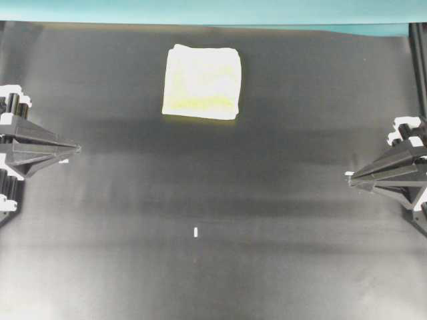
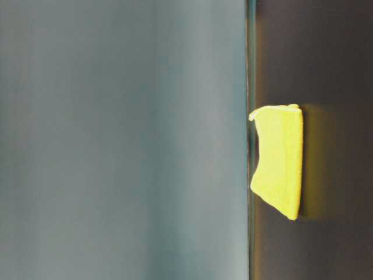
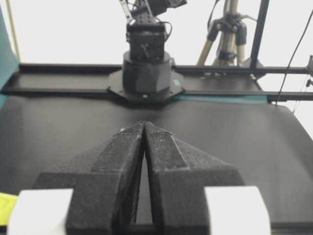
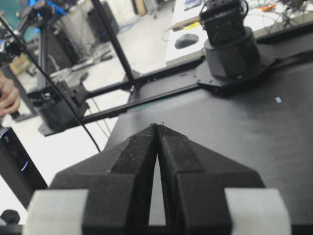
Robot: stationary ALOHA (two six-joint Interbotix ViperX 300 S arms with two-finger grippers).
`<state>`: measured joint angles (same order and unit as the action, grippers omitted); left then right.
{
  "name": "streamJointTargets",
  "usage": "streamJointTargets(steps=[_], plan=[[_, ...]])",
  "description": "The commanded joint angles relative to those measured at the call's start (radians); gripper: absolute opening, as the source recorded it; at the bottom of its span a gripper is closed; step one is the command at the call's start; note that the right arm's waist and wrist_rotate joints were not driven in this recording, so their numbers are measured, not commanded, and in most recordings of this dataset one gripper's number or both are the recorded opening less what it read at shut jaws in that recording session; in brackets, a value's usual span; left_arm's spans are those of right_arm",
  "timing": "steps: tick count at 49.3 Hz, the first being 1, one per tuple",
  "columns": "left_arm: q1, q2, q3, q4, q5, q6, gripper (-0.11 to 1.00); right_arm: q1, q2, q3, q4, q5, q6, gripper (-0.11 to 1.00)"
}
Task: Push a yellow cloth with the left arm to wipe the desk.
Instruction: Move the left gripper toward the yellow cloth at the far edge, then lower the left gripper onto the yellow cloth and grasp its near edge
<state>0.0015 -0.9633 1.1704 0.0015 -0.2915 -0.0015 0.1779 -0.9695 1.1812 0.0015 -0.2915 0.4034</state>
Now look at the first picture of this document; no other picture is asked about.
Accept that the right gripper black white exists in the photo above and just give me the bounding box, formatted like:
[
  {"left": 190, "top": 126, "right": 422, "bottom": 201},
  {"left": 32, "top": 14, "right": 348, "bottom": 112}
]
[{"left": 349, "top": 116, "right": 426, "bottom": 213}]

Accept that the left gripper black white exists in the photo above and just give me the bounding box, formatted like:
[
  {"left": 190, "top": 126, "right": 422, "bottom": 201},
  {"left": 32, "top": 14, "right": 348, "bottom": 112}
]
[{"left": 1, "top": 85, "right": 81, "bottom": 212}]

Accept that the yellow folded cloth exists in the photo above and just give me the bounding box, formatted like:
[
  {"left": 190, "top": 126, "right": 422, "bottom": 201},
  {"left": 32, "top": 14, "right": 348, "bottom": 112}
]
[{"left": 161, "top": 44, "right": 242, "bottom": 121}]

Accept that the black aluminium frame post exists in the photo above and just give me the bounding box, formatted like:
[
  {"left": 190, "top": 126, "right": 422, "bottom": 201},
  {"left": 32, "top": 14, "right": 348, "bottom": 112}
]
[{"left": 409, "top": 22, "right": 426, "bottom": 117}]

